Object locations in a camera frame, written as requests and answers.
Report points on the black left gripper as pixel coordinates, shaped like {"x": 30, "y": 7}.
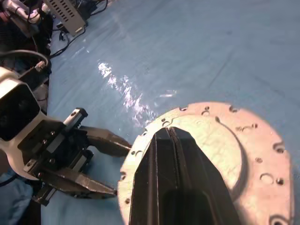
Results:
{"x": 56, "y": 150}

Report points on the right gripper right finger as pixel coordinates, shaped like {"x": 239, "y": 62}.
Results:
{"x": 201, "y": 192}

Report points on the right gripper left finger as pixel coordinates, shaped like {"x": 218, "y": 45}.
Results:
{"x": 154, "y": 187}

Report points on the silver round motor end cover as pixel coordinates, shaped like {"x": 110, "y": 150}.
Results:
{"x": 257, "y": 145}

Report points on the blue plastic table cover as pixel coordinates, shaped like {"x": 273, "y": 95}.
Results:
{"x": 187, "y": 58}

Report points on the beige vented box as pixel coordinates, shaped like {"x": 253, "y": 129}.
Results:
{"x": 65, "y": 14}

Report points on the white grey equipment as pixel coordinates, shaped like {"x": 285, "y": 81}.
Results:
{"x": 18, "y": 16}

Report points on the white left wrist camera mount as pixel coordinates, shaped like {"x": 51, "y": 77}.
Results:
{"x": 14, "y": 86}

